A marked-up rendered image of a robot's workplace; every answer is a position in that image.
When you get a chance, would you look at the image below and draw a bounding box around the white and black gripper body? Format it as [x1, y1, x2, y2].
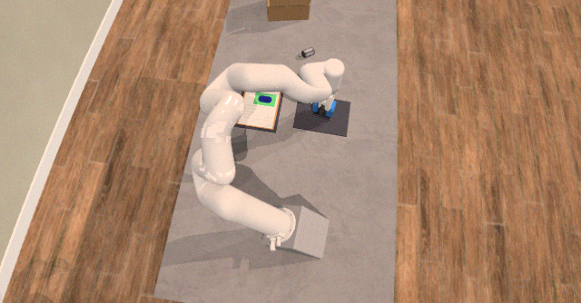
[318, 94, 334, 111]

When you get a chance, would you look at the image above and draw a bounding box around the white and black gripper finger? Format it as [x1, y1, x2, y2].
[318, 104, 326, 116]

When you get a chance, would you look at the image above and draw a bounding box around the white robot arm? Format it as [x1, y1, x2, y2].
[191, 59, 344, 251]

